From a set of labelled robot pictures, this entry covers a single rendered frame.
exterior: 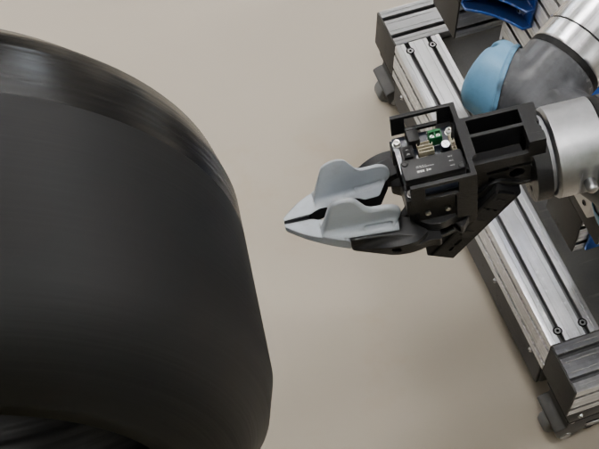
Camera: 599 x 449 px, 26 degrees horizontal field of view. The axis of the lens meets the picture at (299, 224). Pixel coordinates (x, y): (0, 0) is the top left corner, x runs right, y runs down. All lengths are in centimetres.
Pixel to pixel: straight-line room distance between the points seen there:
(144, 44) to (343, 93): 44
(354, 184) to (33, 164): 30
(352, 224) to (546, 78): 24
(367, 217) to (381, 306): 138
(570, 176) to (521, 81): 16
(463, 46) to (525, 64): 132
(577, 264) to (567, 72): 110
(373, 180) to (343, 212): 5
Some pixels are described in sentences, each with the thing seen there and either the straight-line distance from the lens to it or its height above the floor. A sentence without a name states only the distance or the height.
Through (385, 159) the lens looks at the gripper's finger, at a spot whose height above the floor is 123.
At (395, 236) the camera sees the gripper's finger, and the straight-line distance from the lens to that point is 103.
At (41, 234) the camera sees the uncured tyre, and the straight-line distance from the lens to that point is 83.
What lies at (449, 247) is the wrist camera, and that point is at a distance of 110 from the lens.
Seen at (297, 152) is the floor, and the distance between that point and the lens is 258.
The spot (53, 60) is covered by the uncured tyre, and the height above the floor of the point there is 140.
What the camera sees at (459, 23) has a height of 44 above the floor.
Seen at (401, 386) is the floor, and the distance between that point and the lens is 233.
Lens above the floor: 211
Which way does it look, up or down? 58 degrees down
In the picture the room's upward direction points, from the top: straight up
